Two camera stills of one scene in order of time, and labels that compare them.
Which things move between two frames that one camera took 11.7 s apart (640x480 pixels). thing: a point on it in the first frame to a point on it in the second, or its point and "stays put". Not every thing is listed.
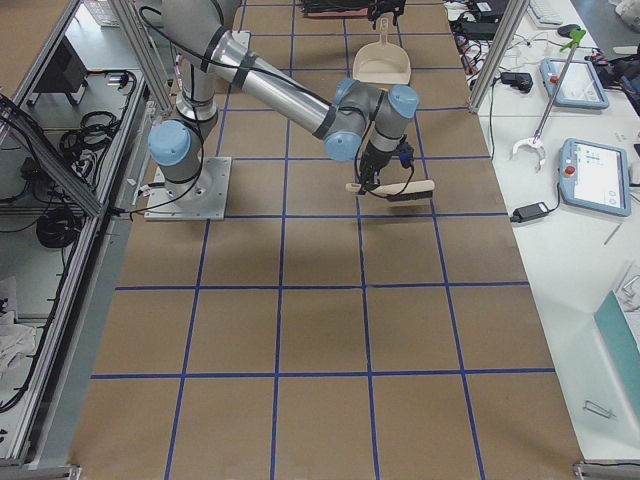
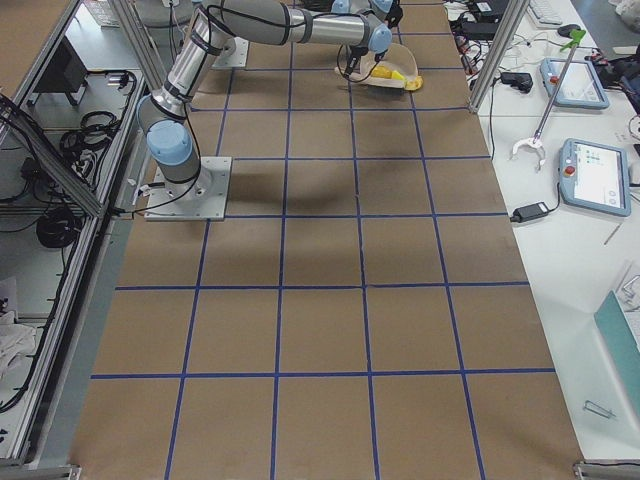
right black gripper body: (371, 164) to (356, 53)
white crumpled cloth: (16, 342) stays put
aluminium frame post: (514, 19) stays put
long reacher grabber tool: (534, 140) stays put
